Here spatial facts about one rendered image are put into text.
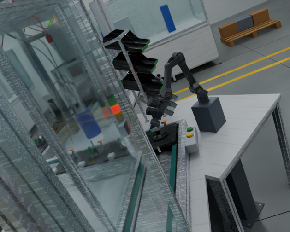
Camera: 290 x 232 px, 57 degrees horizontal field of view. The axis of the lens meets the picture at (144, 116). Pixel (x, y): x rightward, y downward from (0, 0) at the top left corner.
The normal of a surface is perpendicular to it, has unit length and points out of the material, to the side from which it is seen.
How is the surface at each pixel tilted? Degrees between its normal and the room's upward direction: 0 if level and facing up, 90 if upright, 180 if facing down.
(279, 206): 0
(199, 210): 0
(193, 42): 90
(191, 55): 90
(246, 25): 90
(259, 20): 90
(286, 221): 0
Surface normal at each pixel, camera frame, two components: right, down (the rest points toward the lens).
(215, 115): 0.66, 0.04
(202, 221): -0.39, -0.84
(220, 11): 0.02, 0.41
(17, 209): 0.91, -0.29
